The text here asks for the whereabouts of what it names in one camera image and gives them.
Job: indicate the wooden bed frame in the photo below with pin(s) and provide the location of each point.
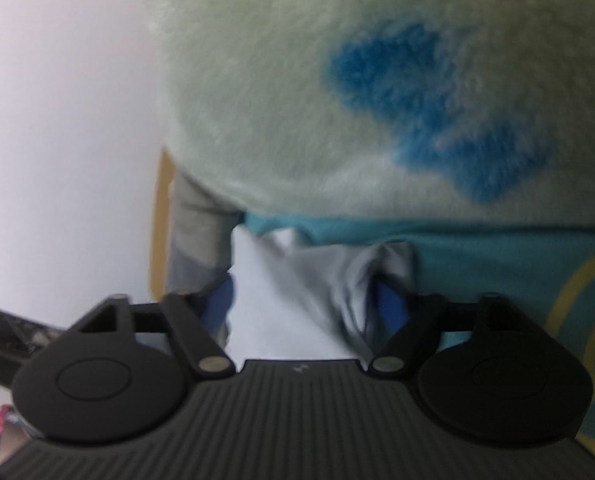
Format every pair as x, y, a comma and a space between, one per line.
158, 230

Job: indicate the fuzzy pale green blanket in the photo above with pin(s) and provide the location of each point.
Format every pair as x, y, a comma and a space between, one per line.
327, 85

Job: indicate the white cloth garment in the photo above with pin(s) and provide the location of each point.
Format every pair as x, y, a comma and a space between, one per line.
297, 305

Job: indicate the teal printed sheet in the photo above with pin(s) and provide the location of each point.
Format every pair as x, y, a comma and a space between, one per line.
502, 270

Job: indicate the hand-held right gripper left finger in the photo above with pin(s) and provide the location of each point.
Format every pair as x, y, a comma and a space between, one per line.
223, 301

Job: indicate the grey striped cloth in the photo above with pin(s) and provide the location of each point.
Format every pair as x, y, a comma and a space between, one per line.
197, 240

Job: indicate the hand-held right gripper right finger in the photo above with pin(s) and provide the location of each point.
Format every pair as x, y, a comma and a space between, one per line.
388, 305

